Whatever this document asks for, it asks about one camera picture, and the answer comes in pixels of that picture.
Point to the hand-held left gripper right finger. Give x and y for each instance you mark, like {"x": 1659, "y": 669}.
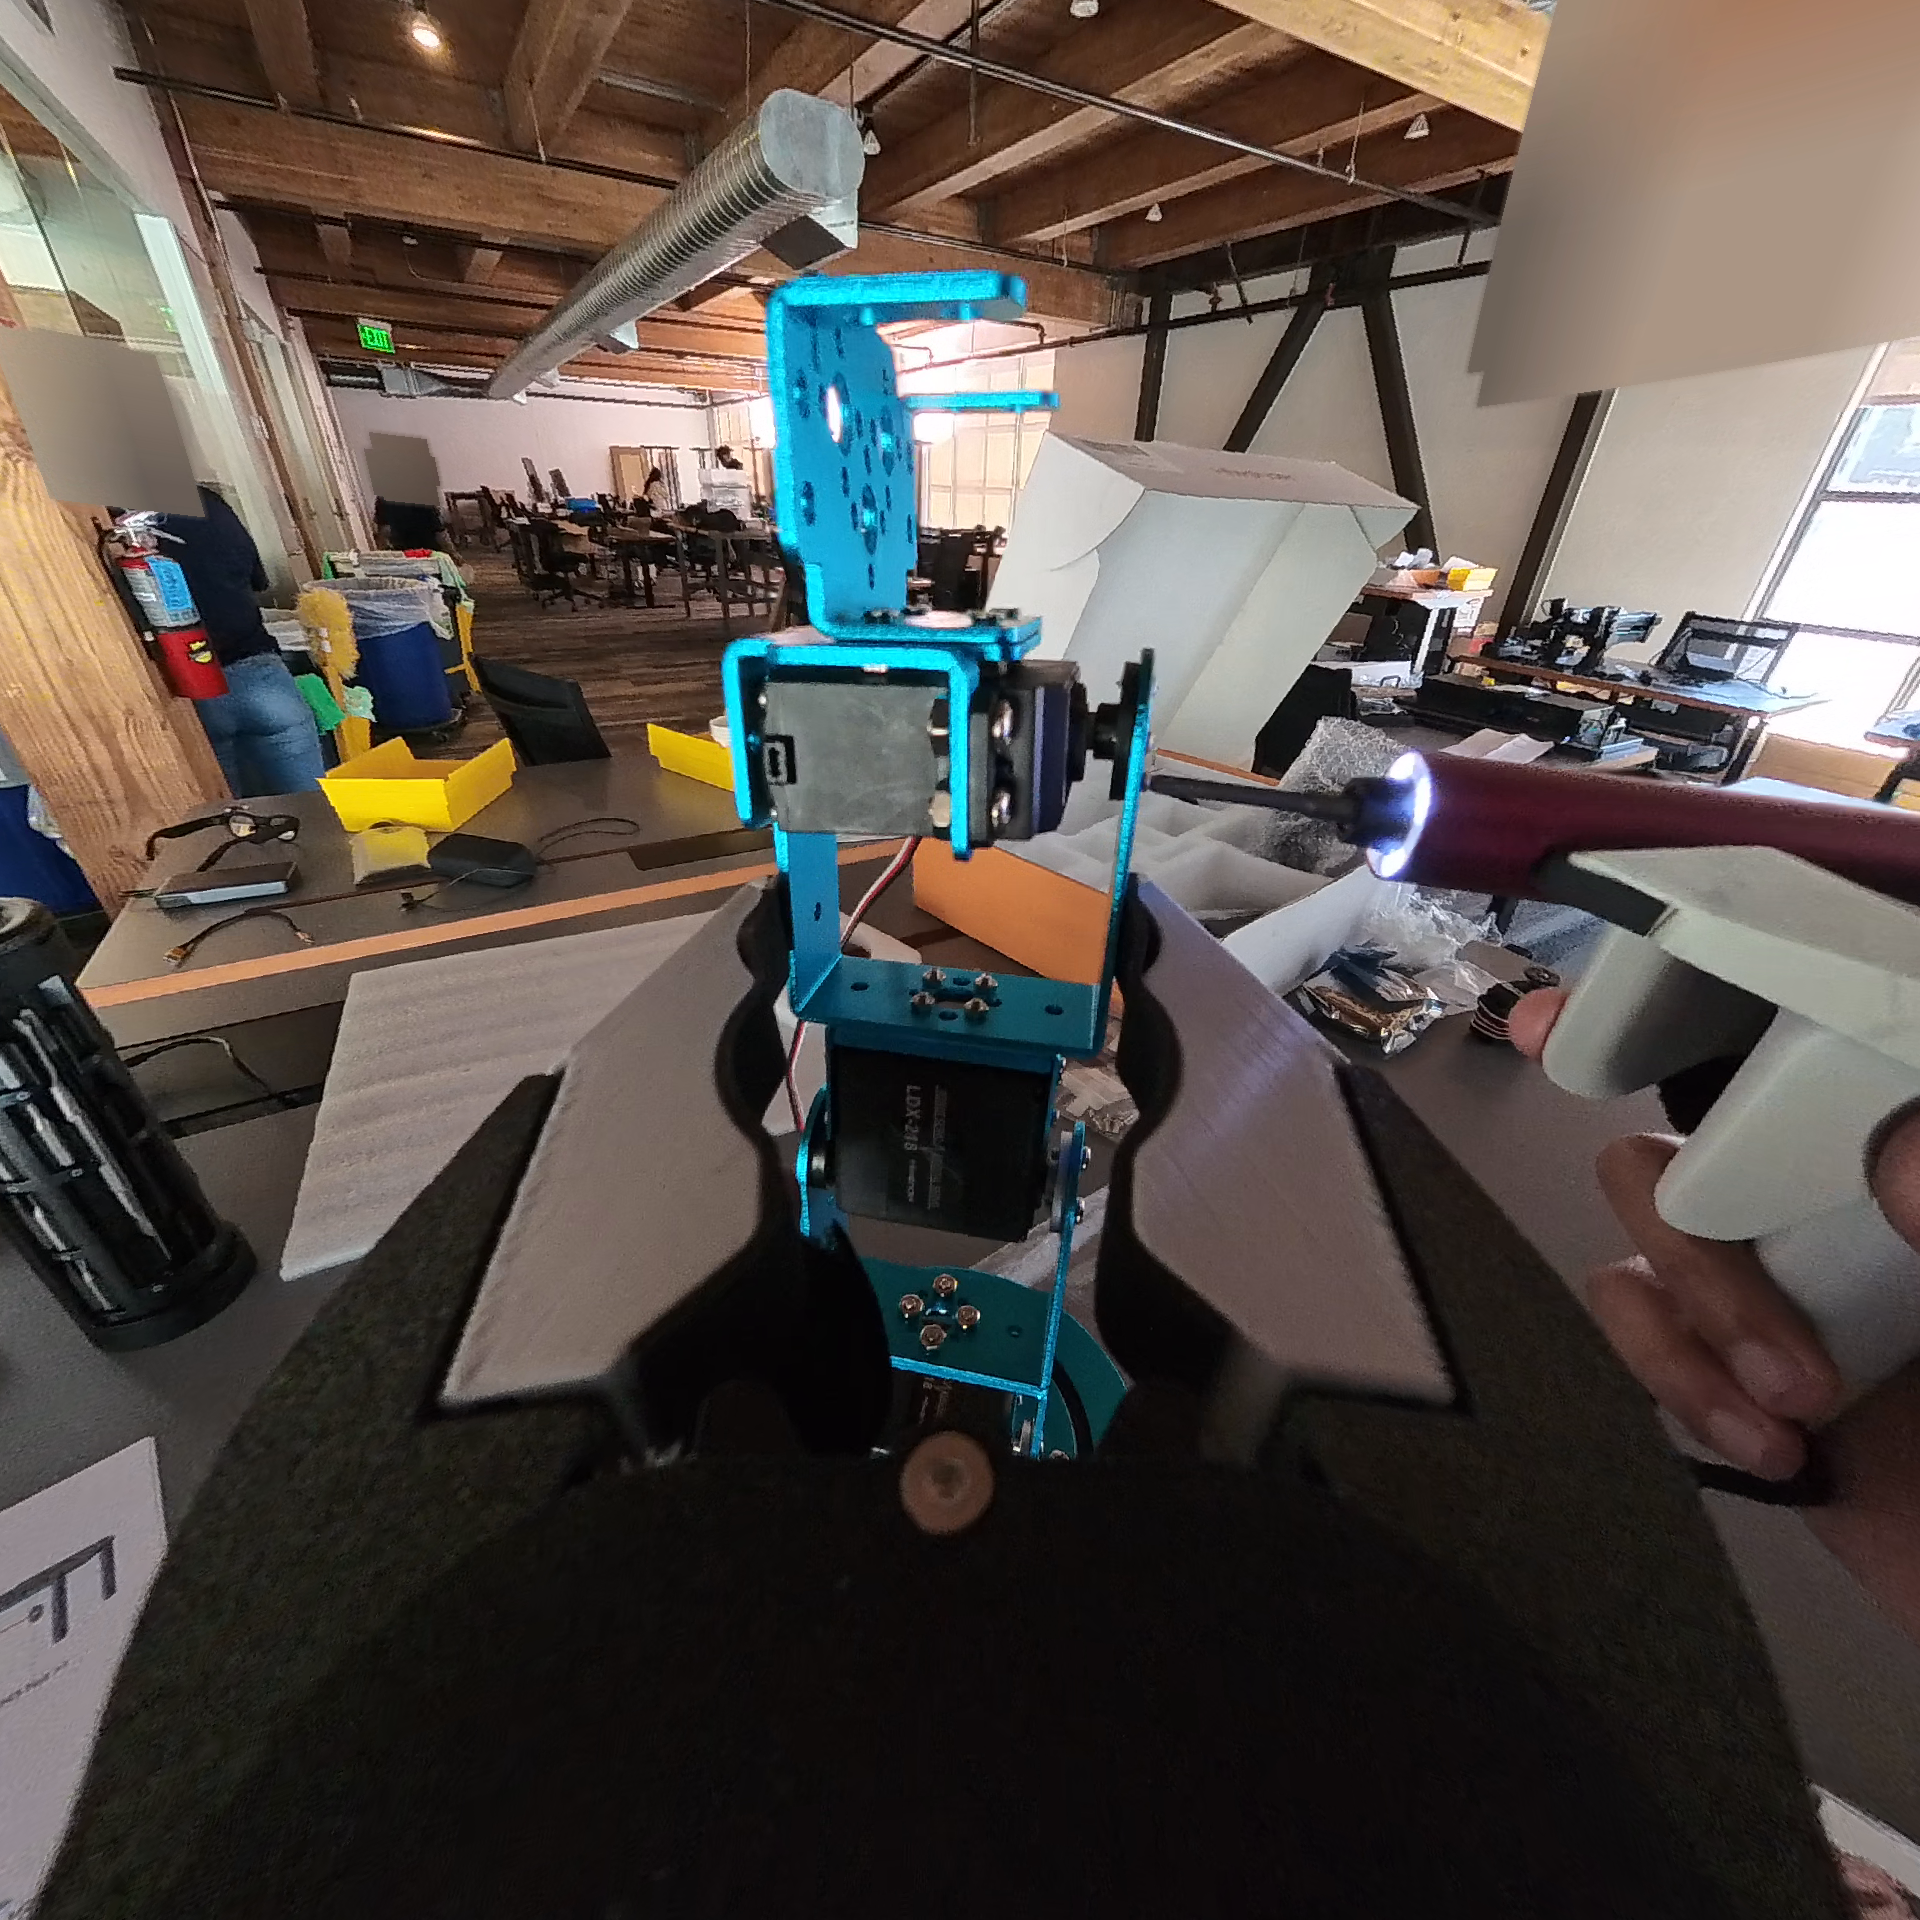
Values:
{"x": 1291, "y": 1201}

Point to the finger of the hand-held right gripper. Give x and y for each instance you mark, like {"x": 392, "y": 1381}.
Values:
{"x": 1802, "y": 914}

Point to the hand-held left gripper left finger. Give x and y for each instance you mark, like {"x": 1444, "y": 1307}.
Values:
{"x": 602, "y": 1201}

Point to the blue toy robot arm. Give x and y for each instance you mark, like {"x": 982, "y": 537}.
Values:
{"x": 841, "y": 496}

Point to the wooden desk with equipment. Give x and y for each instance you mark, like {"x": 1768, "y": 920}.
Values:
{"x": 1621, "y": 674}

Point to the person's right hand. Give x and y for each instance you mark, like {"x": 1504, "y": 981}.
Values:
{"x": 1742, "y": 1350}

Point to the white foam sheet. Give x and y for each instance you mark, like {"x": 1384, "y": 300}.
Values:
{"x": 481, "y": 1050}

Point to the dark parts bag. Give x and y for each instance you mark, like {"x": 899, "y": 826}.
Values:
{"x": 1372, "y": 1010}

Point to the black servo motor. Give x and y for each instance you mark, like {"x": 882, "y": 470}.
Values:
{"x": 1508, "y": 1003}

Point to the large window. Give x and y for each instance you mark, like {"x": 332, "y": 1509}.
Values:
{"x": 1844, "y": 601}

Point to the black pouch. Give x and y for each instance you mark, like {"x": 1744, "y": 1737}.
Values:
{"x": 484, "y": 860}

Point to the beige pouch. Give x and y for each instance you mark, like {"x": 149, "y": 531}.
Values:
{"x": 391, "y": 856}

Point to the bubble wrap bag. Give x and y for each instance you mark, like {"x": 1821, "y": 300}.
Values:
{"x": 1336, "y": 794}

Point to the large yellow plastic bin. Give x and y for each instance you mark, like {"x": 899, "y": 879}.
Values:
{"x": 422, "y": 786}

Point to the small yellow plastic bin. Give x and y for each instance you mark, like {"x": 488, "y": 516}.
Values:
{"x": 689, "y": 757}

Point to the dark slim power bank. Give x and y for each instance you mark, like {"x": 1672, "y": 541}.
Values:
{"x": 225, "y": 889}

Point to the black office chair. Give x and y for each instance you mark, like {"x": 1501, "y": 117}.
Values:
{"x": 542, "y": 711}

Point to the black slotted cylinder holder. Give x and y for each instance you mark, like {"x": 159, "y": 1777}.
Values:
{"x": 105, "y": 1169}

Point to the black eyeglasses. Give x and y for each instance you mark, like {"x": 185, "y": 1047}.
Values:
{"x": 225, "y": 829}

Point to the blue plastic bin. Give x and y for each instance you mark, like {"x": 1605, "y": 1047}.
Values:
{"x": 399, "y": 660}

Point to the yellow feather duster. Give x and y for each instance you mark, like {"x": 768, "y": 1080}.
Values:
{"x": 326, "y": 637}

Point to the white orange cardboard box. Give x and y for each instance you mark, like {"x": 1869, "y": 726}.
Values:
{"x": 1201, "y": 570}

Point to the row of wooden desks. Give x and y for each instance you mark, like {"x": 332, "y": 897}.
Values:
{"x": 645, "y": 541}

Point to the printed instruction sheet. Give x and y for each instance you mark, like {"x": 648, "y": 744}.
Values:
{"x": 75, "y": 1620}

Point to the printed colour leaflet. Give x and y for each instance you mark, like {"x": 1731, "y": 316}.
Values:
{"x": 1875, "y": 1861}

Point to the red fire extinguisher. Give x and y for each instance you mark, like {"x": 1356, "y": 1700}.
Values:
{"x": 165, "y": 607}

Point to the wooden support post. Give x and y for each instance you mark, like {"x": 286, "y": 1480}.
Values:
{"x": 75, "y": 689}

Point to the capped silver spiral duct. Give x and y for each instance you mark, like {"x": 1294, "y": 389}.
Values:
{"x": 676, "y": 256}

